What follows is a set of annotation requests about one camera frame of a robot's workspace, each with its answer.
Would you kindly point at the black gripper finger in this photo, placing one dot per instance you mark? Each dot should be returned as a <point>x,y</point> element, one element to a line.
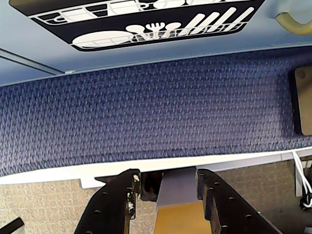
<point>109,207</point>
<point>226,209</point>

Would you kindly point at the blue-gray toy kitchen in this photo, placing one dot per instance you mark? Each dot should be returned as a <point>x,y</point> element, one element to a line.
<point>219,50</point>

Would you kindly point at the lower freezer door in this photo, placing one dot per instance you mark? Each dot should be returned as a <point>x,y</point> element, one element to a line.
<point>19,72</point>

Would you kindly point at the beige board with black edge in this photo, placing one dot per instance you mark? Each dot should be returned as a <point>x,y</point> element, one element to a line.
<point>304,102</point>

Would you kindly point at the gray and yellow block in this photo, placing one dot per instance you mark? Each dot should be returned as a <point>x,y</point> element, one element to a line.
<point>178,190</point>

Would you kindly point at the black dishwasher rack sticker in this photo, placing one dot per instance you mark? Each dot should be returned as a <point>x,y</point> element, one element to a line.
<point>109,26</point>

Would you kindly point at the black flat strip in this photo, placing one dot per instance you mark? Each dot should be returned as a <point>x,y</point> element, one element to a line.
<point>12,225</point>

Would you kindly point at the blue woven carpet mat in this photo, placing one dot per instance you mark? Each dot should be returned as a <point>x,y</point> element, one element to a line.
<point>146,109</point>

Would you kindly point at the dishwasher cabinet door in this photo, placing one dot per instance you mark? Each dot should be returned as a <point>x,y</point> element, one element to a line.
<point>48,41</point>

